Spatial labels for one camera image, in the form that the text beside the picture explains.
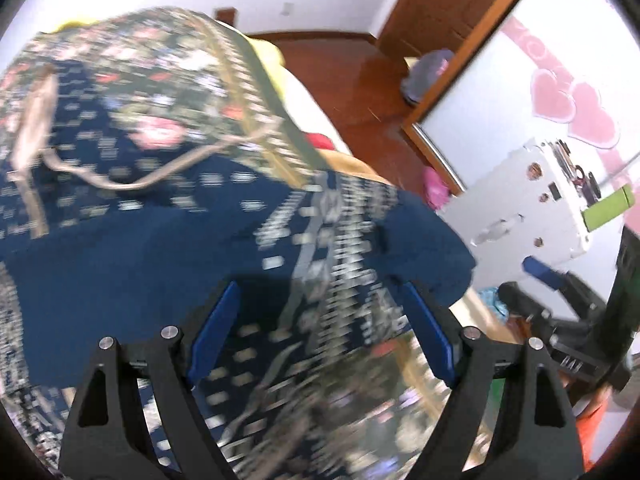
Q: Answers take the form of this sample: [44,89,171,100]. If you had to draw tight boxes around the purple and blue bag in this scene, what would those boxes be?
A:
[401,48,456,107]

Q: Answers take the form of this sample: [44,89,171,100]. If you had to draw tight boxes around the mustard cloth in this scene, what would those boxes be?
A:
[319,149,397,190]

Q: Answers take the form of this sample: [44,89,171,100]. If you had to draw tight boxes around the sliding door with heart stickers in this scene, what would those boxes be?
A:
[401,0,640,241]

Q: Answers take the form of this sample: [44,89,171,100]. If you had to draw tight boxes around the dark floral blanket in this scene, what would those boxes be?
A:
[0,6,496,480]

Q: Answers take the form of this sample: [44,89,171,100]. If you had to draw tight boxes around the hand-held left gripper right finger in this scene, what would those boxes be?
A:
[401,281,587,480]

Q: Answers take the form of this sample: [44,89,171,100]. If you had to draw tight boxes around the beige cord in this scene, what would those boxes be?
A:
[9,65,283,193]

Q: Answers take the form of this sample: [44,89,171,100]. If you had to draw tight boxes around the teal patterned cloth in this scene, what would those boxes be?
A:
[477,286,510,320]

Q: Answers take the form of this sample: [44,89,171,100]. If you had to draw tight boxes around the yellow cloth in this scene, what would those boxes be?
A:
[59,19,287,70]

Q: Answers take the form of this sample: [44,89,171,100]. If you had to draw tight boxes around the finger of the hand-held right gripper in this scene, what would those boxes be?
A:
[521,256,610,322]
[499,281,632,401]

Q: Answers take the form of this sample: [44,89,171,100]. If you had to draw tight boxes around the person's orange clothing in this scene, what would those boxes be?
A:
[560,370,613,467]

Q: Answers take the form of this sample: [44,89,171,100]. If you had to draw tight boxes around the pink bag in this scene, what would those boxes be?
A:
[421,166,452,209]

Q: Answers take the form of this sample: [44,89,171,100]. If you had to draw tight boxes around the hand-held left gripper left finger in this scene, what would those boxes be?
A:
[59,281,242,480]

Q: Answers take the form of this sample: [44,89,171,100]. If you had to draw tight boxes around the navy patterned sweater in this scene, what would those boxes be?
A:
[0,57,477,480]

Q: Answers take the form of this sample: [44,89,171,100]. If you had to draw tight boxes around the white garment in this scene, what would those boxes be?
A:
[281,66,355,157]

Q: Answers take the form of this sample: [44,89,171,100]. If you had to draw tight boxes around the wooden wardrobe door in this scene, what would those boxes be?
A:
[376,0,527,63]

